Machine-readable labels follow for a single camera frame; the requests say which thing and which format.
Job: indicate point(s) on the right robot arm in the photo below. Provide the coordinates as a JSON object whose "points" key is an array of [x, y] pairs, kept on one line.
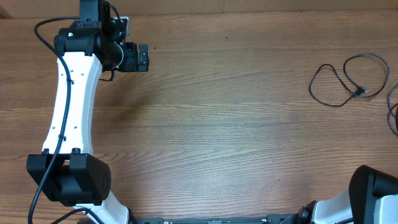
{"points": [[371, 198]]}

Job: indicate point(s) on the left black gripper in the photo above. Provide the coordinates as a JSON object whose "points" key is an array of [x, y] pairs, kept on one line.
{"points": [[132, 63]]}

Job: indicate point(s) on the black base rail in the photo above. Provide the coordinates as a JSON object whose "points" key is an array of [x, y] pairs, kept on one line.
{"points": [[269, 219]]}

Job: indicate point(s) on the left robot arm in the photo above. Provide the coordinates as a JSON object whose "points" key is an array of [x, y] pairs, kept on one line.
{"points": [[66, 170]]}

